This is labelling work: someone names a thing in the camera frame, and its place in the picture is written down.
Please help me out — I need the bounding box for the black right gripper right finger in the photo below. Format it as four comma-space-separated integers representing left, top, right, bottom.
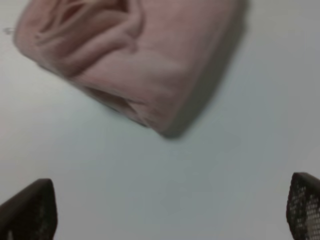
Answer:
286, 172, 320, 240

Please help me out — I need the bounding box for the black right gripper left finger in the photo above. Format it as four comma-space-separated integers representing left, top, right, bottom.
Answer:
0, 178, 58, 240

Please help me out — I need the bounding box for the pink fluffy towel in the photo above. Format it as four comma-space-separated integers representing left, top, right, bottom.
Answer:
13, 0, 247, 135

